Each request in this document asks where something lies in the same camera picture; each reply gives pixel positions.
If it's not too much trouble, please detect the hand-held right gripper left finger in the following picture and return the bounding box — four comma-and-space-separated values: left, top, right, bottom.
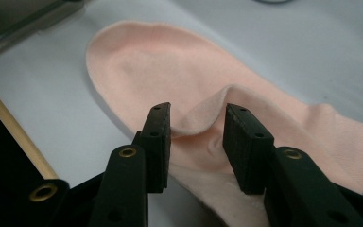
88, 101, 172, 227

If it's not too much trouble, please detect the translucent grey box lid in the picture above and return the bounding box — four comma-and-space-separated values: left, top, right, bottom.
0, 0, 86, 64

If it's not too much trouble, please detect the white table cover sheet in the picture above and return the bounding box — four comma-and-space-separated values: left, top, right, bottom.
0, 0, 363, 227

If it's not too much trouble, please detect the pink sock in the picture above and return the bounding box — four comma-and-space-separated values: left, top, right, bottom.
85, 20, 363, 195
169, 164, 272, 227

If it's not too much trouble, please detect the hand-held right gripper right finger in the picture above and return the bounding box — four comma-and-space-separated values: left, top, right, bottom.
222, 103, 363, 227

